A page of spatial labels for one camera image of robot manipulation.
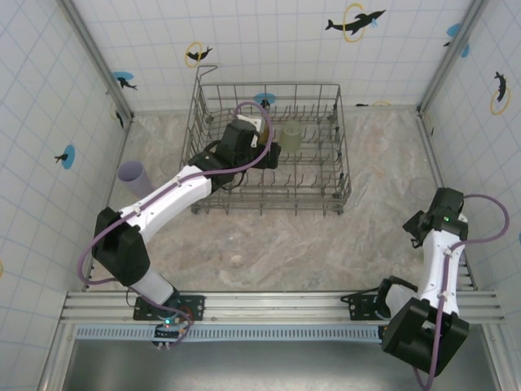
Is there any pale olive translucent cup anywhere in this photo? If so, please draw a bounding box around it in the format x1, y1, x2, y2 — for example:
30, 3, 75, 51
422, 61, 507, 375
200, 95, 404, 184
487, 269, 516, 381
281, 121, 305, 155

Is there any lilac plastic cup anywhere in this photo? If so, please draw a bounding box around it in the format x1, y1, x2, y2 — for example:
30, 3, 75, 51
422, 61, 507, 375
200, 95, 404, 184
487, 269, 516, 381
116, 160, 155, 201

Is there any grey metal panel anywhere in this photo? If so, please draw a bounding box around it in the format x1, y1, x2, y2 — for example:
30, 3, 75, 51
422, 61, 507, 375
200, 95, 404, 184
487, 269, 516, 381
67, 340, 504, 391

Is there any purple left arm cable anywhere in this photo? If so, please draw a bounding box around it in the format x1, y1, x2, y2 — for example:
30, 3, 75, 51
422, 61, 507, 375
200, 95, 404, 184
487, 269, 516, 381
77, 101, 273, 332

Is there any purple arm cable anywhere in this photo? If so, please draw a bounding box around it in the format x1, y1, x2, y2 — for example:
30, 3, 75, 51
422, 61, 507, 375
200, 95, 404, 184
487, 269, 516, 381
77, 101, 273, 332
410, 193, 511, 388

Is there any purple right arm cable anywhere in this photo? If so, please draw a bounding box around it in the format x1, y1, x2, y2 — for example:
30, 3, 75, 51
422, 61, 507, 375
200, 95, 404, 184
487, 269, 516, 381
410, 193, 511, 388

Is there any grey wire dish rack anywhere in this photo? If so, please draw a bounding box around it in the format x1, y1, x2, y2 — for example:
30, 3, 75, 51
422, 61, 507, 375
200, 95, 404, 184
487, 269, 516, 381
181, 64, 353, 219

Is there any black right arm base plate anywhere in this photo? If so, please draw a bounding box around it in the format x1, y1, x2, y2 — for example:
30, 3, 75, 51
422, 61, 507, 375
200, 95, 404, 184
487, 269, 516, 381
339, 292, 392, 323

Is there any aluminium corner post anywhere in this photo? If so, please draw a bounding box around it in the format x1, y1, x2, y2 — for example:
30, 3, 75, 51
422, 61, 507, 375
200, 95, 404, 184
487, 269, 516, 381
60, 0, 135, 125
417, 0, 489, 117

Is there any long aluminium mounting rail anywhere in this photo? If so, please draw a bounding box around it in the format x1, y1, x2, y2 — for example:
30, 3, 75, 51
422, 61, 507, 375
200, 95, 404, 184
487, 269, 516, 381
59, 289, 506, 325

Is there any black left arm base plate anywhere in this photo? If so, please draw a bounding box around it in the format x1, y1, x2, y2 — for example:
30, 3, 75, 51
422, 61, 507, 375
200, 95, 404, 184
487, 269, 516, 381
133, 292, 207, 323

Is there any white slotted cable duct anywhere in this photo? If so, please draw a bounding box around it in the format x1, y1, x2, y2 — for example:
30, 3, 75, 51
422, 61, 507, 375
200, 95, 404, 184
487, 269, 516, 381
75, 324, 387, 342

